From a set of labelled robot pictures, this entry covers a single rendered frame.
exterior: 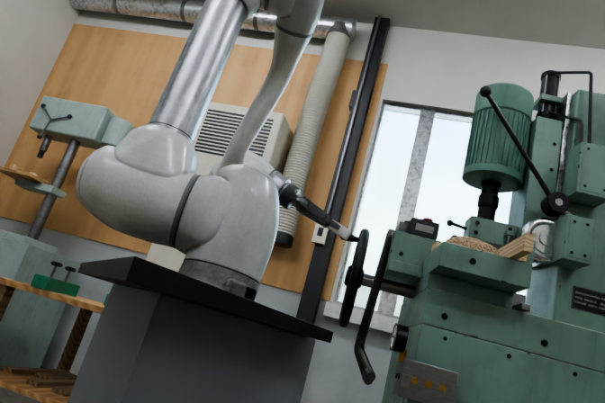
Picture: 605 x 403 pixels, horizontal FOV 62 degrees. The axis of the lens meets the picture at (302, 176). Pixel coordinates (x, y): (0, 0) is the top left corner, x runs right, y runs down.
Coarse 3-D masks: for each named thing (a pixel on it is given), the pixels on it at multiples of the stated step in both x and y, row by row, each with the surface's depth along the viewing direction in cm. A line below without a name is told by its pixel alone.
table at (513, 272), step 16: (432, 256) 129; (448, 256) 119; (464, 256) 119; (480, 256) 119; (496, 256) 119; (384, 272) 145; (400, 272) 139; (416, 272) 139; (432, 272) 127; (448, 272) 122; (464, 272) 118; (480, 272) 118; (496, 272) 117; (512, 272) 117; (528, 272) 117; (496, 288) 125; (512, 288) 120; (528, 288) 116
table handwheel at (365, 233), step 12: (360, 240) 140; (360, 252) 137; (360, 264) 135; (348, 276) 145; (360, 276) 134; (372, 276) 147; (348, 288) 134; (384, 288) 145; (396, 288) 145; (408, 288) 145; (348, 300) 134; (348, 312) 136
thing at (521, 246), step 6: (528, 234) 111; (516, 240) 116; (522, 240) 112; (528, 240) 111; (504, 246) 124; (510, 246) 119; (516, 246) 115; (522, 246) 111; (528, 246) 110; (504, 252) 123; (510, 252) 118; (516, 252) 114; (522, 252) 112; (528, 252) 111; (516, 258) 118
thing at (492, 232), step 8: (472, 216) 149; (472, 224) 148; (480, 224) 148; (488, 224) 148; (496, 224) 148; (504, 224) 148; (464, 232) 153; (472, 232) 148; (480, 232) 148; (488, 232) 147; (496, 232) 147; (504, 232) 147; (488, 240) 147; (496, 240) 147; (504, 240) 146; (512, 240) 146; (496, 248) 150
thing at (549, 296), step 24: (576, 96) 153; (600, 96) 152; (600, 120) 150; (576, 144) 148; (600, 144) 147; (600, 216) 140; (600, 240) 138; (552, 264) 141; (600, 264) 136; (552, 288) 137; (600, 288) 134; (552, 312) 133; (576, 312) 132
